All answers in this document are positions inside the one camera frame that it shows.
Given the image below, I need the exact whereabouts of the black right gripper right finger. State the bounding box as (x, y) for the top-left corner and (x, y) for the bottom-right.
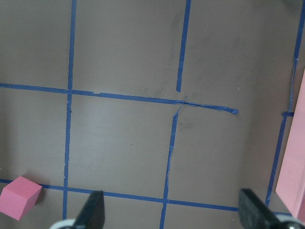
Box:
(238, 188), (281, 229)

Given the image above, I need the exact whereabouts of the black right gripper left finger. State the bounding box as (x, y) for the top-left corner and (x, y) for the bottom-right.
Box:
(73, 191), (105, 229)

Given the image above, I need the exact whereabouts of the pink plastic tray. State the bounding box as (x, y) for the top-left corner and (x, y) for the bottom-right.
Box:
(276, 79), (305, 222)

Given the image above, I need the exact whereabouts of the pink foam cube centre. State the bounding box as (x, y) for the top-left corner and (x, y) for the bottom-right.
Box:
(0, 177), (42, 220)

